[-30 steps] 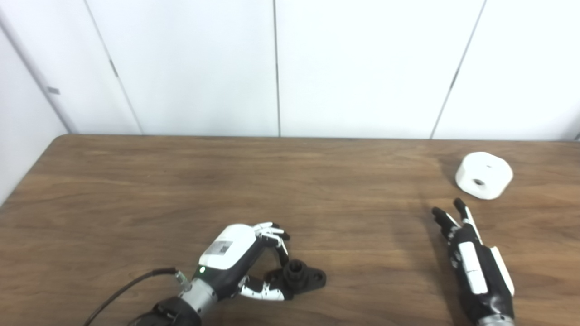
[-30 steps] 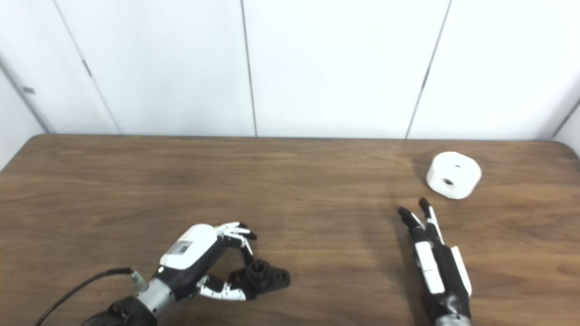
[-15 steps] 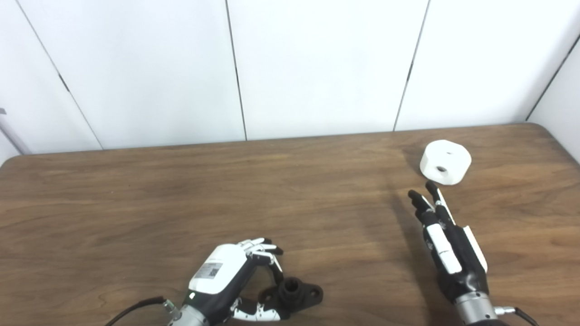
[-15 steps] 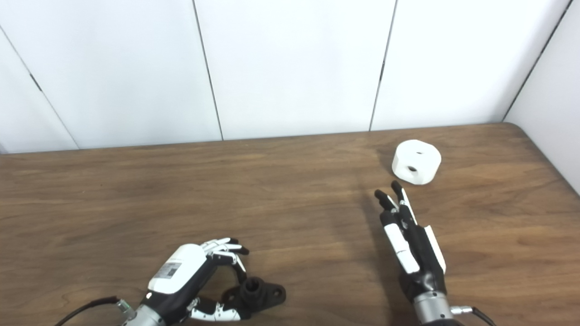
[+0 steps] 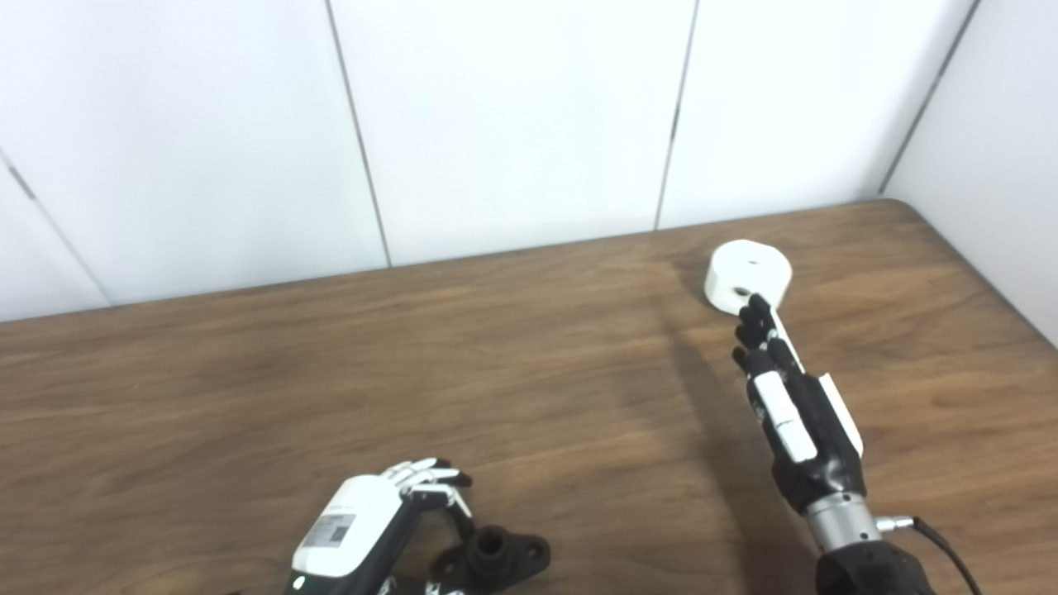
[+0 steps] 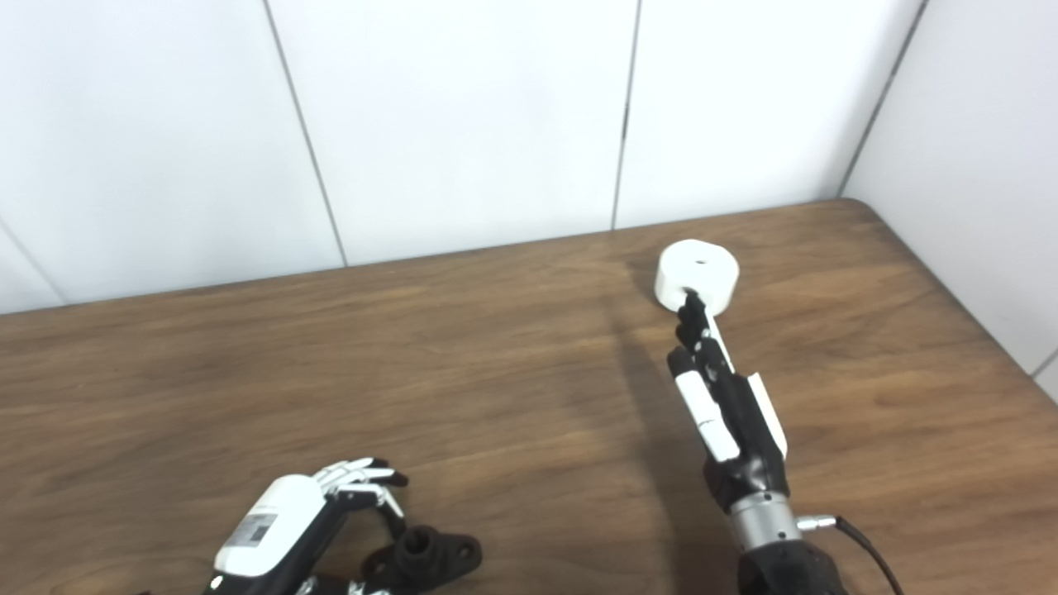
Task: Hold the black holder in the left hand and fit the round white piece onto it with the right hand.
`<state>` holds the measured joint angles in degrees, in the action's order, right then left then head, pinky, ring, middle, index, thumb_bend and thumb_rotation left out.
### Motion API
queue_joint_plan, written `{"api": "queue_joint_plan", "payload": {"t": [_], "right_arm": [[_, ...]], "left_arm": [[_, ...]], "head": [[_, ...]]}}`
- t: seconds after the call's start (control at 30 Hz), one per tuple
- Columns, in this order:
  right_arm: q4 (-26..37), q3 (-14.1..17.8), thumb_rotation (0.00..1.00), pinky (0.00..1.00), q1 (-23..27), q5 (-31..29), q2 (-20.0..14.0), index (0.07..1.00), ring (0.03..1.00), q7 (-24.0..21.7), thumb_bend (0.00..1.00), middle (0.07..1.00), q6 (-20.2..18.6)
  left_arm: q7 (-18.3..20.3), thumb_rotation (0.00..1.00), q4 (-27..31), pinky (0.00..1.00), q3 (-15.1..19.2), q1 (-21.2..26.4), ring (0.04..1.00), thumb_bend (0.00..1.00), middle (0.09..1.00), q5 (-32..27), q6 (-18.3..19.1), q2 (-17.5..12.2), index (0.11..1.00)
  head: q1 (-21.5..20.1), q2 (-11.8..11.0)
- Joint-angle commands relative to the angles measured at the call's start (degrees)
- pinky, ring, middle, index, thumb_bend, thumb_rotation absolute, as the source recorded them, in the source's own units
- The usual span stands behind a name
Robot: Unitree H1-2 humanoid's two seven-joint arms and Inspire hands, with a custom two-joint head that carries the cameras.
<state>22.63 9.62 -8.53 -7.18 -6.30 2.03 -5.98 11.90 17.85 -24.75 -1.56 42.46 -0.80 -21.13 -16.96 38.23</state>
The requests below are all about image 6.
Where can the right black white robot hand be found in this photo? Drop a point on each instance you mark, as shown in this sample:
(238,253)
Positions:
(748,446)

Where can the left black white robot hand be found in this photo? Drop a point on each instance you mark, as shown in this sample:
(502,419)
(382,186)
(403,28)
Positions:
(273,521)

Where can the black plastic holder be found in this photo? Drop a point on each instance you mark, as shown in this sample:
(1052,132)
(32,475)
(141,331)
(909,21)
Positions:
(438,558)

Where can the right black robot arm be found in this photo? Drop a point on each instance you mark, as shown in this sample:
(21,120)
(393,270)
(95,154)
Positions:
(769,537)

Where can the round white piece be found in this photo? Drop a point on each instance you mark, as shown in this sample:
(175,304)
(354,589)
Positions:
(711,273)

